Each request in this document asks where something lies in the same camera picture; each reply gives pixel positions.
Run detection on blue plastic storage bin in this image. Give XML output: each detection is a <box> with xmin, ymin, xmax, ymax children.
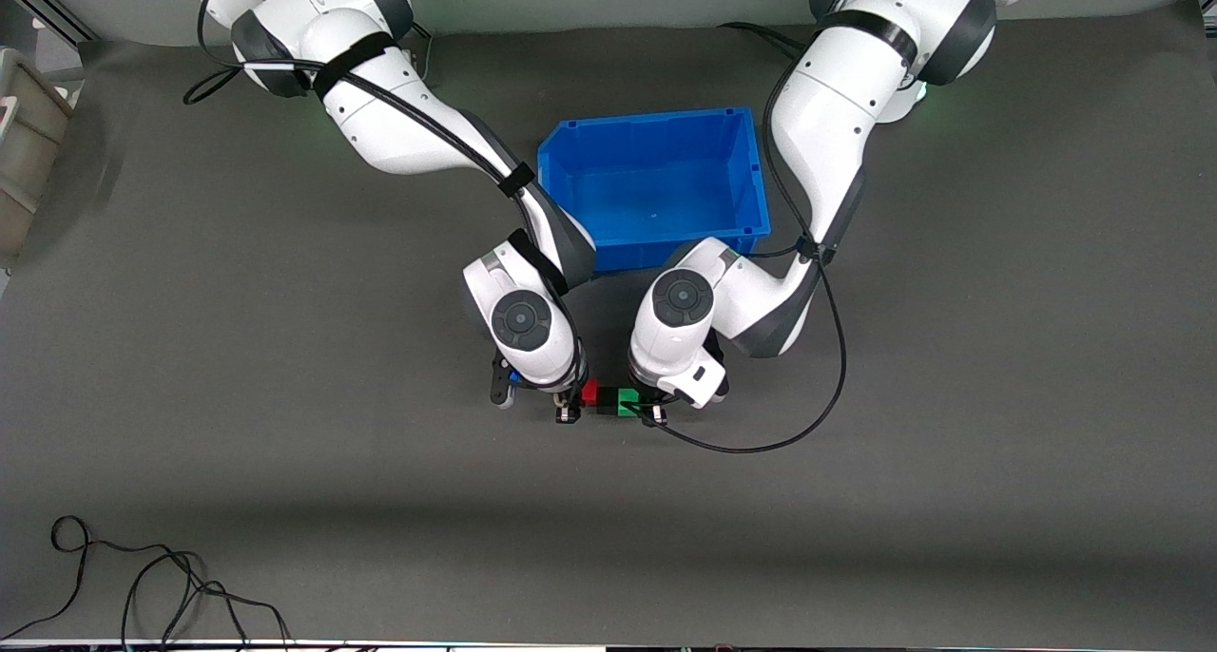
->
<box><xmin>537</xmin><ymin>106</ymin><xmax>772</xmax><ymax>275</ymax></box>

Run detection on beige plastic box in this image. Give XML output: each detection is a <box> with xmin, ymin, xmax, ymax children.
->
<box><xmin>0</xmin><ymin>46</ymin><xmax>77</xmax><ymax>265</ymax></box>

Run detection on black right arm base cable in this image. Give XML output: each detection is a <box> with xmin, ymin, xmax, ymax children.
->
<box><xmin>404</xmin><ymin>20</ymin><xmax>435</xmax><ymax>87</ymax></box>

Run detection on black arm base cable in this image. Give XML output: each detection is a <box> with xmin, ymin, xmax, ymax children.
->
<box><xmin>718</xmin><ymin>21</ymin><xmax>809</xmax><ymax>64</ymax></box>
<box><xmin>404</xmin><ymin>20</ymin><xmax>435</xmax><ymax>87</ymax></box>

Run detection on black left arm base cable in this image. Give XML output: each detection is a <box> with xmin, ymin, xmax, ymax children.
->
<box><xmin>718</xmin><ymin>21</ymin><xmax>809</xmax><ymax>64</ymax></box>

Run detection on thin black loose cable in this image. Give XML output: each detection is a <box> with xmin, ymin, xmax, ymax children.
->
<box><xmin>0</xmin><ymin>515</ymin><xmax>294</xmax><ymax>649</ymax></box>

